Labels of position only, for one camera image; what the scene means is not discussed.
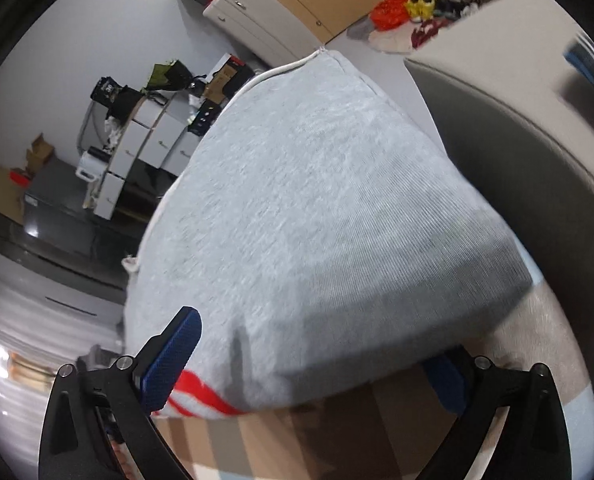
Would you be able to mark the grey hoodie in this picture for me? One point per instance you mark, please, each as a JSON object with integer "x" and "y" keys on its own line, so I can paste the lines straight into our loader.
{"x": 302, "y": 210}

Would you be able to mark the checked bed blanket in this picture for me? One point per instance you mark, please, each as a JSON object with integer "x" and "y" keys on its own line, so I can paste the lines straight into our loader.
{"x": 327, "y": 440}

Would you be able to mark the red plastic bag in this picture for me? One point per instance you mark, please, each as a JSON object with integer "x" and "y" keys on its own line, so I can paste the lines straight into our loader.
{"x": 389, "y": 10}

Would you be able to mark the white electric kettle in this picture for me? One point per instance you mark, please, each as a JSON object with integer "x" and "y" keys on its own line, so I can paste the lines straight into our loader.
{"x": 92, "y": 165}

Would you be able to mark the open cardboard box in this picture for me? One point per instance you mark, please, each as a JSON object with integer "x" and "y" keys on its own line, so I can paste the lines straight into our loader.
{"x": 39, "y": 152}

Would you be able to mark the black paper bag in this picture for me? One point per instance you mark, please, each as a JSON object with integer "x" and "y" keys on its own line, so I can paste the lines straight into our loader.
{"x": 109, "y": 90}

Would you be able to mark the black box with white dots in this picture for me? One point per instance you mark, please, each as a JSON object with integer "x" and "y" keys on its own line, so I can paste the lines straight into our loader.
{"x": 207, "y": 117}

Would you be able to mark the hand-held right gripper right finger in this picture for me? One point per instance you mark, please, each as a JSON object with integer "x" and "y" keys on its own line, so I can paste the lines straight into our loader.
{"x": 449, "y": 385}

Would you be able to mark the dark grey refrigerator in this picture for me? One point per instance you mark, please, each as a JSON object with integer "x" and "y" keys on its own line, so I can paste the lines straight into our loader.
{"x": 62, "y": 195}

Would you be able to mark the white desk with drawers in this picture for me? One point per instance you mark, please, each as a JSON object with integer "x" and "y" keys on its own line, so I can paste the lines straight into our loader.
{"x": 147, "y": 145}

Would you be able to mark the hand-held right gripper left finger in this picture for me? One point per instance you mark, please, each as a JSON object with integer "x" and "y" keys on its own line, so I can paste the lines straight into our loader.
{"x": 172, "y": 360}

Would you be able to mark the pink white cloth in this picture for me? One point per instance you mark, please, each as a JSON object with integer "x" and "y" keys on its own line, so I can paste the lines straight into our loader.
{"x": 392, "y": 40}

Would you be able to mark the brown cardboard box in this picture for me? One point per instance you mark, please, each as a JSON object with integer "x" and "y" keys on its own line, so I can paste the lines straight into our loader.
{"x": 227, "y": 80}

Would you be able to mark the maroon shoes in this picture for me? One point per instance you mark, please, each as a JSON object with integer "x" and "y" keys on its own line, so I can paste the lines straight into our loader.
{"x": 429, "y": 32}

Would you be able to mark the yellow sneakers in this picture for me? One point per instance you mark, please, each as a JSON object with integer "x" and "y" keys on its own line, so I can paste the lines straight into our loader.
{"x": 419, "y": 7}

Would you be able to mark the white curtain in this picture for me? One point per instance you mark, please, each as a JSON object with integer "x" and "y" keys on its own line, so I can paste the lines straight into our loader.
{"x": 27, "y": 320}

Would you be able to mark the black wrapped flower bouquet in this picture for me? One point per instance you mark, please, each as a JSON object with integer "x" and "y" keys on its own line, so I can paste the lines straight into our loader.
{"x": 169, "y": 75}

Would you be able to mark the plaid pillow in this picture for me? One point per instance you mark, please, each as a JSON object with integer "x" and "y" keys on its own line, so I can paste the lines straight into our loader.
{"x": 592, "y": 65}

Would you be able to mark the dark glass door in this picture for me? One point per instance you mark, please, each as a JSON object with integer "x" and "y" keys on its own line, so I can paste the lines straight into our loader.
{"x": 52, "y": 255}

